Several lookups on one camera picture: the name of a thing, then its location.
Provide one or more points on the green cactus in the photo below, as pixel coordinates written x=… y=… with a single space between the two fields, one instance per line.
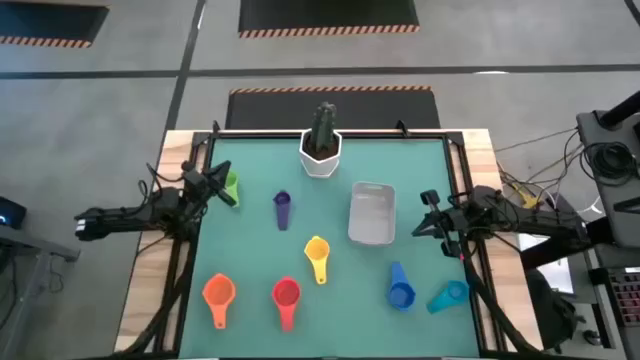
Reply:
x=324 y=125

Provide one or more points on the grey side desk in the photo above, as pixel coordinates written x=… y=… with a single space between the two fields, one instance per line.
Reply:
x=30 y=245

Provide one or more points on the green measuring cup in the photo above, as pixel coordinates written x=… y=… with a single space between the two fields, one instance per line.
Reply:
x=233 y=189

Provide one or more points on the grey equipment cart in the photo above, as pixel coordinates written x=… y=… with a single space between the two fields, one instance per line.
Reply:
x=625 y=200

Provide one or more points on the yellow measuring cup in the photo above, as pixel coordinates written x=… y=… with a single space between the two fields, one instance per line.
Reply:
x=317 y=250

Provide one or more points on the black electronic device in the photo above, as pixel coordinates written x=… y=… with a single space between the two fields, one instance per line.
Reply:
x=11 y=212

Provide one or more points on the black computer mouse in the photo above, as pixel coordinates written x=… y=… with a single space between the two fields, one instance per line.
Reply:
x=591 y=338

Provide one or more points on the red measuring cup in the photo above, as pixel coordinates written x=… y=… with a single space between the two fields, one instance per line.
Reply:
x=286 y=295

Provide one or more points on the orange measuring cup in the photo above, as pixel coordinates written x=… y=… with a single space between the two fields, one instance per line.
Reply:
x=218 y=292

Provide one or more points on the purple measuring cup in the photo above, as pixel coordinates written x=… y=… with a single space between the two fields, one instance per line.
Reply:
x=282 y=210

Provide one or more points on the white hexagonal plant pot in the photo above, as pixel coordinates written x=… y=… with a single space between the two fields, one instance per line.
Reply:
x=320 y=167

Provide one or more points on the backlit computer keyboard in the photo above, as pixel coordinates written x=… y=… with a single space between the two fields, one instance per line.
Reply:
x=629 y=297

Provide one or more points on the cyan measuring cup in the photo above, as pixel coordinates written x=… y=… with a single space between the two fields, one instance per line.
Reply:
x=452 y=292

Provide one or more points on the teal table mat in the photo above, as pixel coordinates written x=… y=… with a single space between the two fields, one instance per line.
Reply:
x=350 y=315

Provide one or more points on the black floor mat striped edge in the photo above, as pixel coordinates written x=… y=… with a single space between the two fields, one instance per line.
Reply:
x=325 y=15
x=45 y=22
x=380 y=110

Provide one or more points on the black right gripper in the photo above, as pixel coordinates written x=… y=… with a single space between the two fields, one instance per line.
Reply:
x=452 y=222

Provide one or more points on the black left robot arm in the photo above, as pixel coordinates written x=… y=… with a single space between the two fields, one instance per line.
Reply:
x=125 y=220

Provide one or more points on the black backpack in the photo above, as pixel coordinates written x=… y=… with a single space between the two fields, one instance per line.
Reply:
x=550 y=310

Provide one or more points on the blue measuring cup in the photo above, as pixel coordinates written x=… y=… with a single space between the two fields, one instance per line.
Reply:
x=401 y=295

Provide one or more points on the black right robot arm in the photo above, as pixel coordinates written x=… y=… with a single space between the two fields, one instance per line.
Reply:
x=540 y=225

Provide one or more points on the black metal table frame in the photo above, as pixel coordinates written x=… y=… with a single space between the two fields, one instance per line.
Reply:
x=390 y=135

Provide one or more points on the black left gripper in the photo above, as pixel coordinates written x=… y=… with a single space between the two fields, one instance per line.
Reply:
x=200 y=190

